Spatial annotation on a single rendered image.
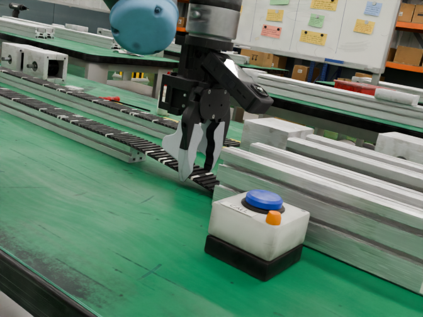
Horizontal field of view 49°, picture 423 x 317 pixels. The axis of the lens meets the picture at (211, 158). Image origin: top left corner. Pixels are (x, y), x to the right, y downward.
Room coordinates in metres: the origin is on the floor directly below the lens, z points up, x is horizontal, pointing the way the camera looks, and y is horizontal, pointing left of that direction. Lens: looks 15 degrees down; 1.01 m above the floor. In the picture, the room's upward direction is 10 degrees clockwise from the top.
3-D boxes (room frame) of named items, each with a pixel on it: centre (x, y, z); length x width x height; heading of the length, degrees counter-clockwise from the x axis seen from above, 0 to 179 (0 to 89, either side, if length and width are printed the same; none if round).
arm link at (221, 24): (0.70, 0.03, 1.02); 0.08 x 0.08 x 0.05
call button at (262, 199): (0.48, -0.06, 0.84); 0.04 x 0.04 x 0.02
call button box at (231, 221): (0.48, -0.07, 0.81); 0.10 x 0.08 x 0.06; 145
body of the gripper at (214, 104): (0.71, 0.04, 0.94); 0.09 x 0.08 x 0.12; 55
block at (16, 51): (1.54, 0.68, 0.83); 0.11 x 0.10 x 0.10; 142
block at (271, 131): (0.82, -0.10, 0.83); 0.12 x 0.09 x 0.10; 145
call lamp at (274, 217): (0.43, -0.07, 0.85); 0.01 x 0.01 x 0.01
